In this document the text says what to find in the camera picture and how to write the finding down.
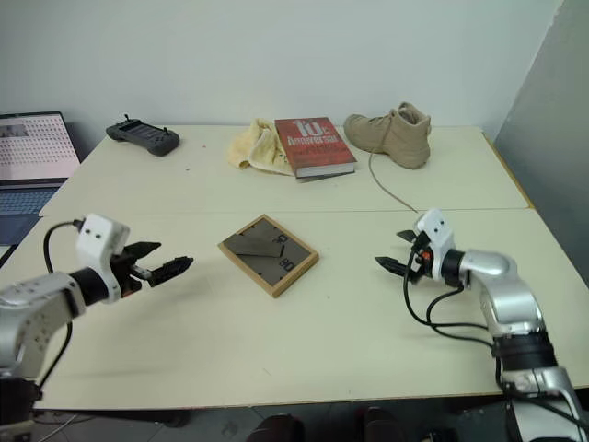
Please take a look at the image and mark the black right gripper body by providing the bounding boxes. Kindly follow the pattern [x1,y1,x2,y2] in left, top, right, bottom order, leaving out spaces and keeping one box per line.
[404,231,433,285]

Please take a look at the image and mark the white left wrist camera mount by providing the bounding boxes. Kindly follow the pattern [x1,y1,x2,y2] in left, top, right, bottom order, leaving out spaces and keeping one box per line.
[75,213,132,305]

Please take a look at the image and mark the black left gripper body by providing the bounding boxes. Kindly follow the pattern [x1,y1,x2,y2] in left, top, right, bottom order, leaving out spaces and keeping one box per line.
[110,250,154,298]

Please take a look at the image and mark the wooden picture frame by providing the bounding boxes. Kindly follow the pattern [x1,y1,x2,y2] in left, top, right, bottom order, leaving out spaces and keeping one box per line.
[216,213,320,299]

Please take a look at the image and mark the red hardcover book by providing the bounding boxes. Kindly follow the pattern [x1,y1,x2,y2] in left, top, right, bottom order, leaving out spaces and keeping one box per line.
[273,115,359,179]

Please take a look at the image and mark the tan suede boot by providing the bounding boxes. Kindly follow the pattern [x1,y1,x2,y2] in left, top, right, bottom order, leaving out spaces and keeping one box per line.
[343,100,433,215]

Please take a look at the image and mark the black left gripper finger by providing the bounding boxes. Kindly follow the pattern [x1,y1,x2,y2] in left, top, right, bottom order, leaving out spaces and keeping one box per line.
[122,240,163,261]
[148,255,195,288]

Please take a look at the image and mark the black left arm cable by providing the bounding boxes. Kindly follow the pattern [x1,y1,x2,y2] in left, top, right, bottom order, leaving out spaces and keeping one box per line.
[34,219,88,390]

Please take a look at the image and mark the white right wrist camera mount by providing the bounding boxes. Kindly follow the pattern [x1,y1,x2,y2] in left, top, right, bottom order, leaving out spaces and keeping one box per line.
[412,207,456,282]

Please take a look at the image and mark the yellow towel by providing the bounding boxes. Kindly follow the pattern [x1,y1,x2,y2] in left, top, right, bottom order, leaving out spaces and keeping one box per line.
[224,117,295,177]

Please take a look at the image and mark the laptop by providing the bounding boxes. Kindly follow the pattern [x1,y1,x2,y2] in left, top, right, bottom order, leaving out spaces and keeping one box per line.
[0,110,83,248]

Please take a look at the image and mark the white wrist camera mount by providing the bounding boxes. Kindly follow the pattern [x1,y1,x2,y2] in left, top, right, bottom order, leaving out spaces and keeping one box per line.
[412,207,456,282]
[75,213,132,305]

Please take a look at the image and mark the black handheld controller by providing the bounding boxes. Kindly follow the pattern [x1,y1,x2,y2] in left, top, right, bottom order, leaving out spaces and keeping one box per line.
[105,113,181,158]

